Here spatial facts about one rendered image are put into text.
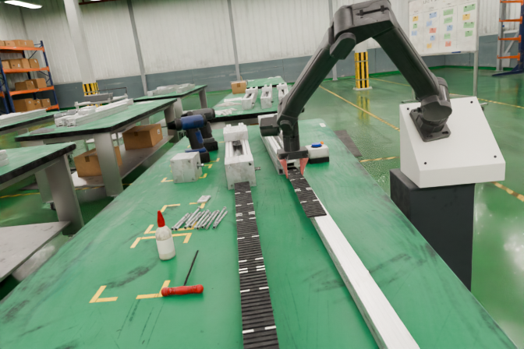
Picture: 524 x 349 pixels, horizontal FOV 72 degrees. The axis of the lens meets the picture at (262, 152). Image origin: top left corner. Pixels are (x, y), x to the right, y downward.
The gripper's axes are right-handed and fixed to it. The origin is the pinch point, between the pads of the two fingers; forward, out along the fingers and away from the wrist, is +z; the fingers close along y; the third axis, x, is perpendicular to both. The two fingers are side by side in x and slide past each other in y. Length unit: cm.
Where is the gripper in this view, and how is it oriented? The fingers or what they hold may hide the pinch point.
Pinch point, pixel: (294, 174)
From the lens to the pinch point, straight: 127.7
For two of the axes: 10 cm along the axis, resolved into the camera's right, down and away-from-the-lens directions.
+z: 1.1, 9.6, 2.4
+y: -9.9, 1.3, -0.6
